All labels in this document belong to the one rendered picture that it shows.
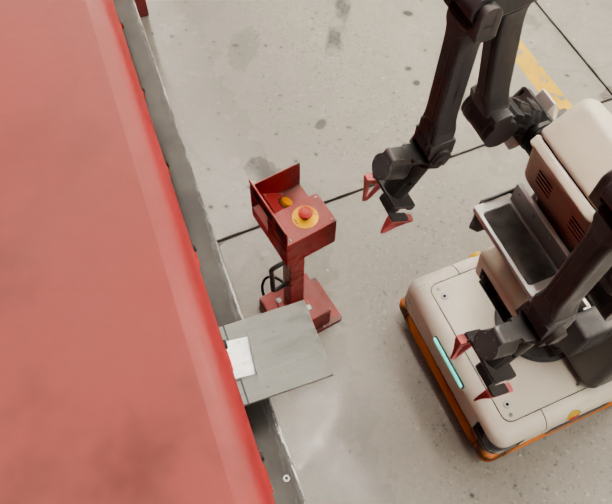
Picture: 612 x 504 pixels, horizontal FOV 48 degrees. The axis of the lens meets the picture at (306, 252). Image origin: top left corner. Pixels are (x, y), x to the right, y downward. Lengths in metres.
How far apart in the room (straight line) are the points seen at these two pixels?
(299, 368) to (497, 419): 0.95
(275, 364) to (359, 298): 1.20
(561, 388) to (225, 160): 1.58
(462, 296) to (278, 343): 1.03
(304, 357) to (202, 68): 2.05
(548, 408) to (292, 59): 1.90
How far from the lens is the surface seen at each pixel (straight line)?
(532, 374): 2.33
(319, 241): 1.91
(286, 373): 1.45
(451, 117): 1.40
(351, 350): 2.54
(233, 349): 1.47
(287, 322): 1.49
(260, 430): 1.55
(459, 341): 1.44
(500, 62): 1.35
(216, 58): 3.32
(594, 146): 1.38
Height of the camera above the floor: 2.38
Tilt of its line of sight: 62 degrees down
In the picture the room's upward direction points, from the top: 2 degrees clockwise
